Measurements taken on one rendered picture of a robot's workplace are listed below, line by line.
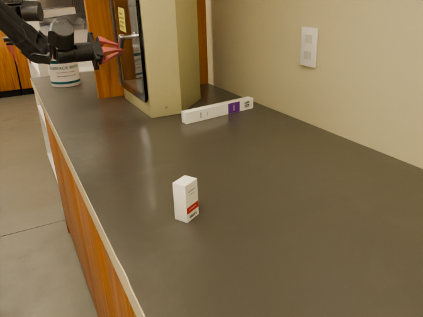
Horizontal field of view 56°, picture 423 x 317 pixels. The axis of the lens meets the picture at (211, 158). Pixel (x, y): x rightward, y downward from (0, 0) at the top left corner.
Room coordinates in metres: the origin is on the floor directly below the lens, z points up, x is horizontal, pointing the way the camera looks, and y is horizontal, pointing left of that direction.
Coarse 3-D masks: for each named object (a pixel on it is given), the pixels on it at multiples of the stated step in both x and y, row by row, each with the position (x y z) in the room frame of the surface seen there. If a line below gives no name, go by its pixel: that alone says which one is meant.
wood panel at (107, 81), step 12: (84, 0) 1.56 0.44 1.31; (96, 0) 1.57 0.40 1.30; (108, 0) 1.59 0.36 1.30; (204, 0) 1.77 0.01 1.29; (96, 12) 1.57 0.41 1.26; (108, 12) 1.59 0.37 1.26; (204, 12) 1.77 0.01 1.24; (96, 24) 1.57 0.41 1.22; (108, 24) 1.59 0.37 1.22; (204, 24) 1.77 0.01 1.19; (108, 36) 1.58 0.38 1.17; (204, 36) 1.77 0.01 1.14; (204, 48) 1.77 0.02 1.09; (204, 60) 1.76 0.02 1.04; (96, 72) 1.56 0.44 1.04; (108, 72) 1.58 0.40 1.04; (204, 72) 1.76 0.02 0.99; (96, 84) 1.57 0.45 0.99; (108, 84) 1.57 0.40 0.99; (108, 96) 1.57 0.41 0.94
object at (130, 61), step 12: (120, 0) 1.41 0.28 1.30; (132, 0) 1.29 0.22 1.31; (132, 12) 1.30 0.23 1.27; (132, 24) 1.31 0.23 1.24; (132, 48) 1.34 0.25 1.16; (120, 60) 1.50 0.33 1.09; (132, 60) 1.35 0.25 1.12; (132, 72) 1.37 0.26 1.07; (144, 72) 1.27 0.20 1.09; (132, 84) 1.38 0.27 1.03; (144, 84) 1.26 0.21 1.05; (144, 96) 1.27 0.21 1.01
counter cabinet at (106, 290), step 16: (48, 128) 1.89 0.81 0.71; (64, 160) 1.39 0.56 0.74; (64, 176) 1.53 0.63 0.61; (64, 192) 1.71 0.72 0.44; (64, 208) 1.93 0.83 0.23; (80, 208) 1.17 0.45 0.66; (80, 224) 1.26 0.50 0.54; (80, 240) 1.38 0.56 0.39; (96, 240) 0.92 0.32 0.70; (80, 256) 1.53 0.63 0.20; (96, 256) 0.97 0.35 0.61; (96, 272) 1.04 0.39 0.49; (112, 272) 0.75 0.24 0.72; (96, 288) 1.12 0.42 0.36; (112, 288) 0.79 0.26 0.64; (96, 304) 1.22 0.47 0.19; (112, 304) 0.83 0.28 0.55; (128, 304) 0.62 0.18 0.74
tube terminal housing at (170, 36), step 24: (144, 0) 1.27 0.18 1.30; (168, 0) 1.30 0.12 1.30; (192, 0) 1.46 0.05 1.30; (144, 24) 1.26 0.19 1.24; (168, 24) 1.30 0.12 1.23; (192, 24) 1.45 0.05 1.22; (168, 48) 1.30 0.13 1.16; (192, 48) 1.44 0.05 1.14; (168, 72) 1.29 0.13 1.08; (192, 72) 1.42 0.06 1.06; (168, 96) 1.29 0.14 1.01; (192, 96) 1.41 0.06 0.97
